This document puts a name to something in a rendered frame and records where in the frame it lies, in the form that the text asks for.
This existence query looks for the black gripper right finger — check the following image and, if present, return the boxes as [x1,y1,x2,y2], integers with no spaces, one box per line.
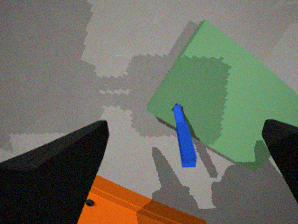
[262,120,298,202]

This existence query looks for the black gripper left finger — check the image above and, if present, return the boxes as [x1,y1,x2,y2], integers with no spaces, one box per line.
[0,120,109,224]

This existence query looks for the blue pin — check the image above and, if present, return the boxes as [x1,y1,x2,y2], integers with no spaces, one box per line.
[173,103,197,168]

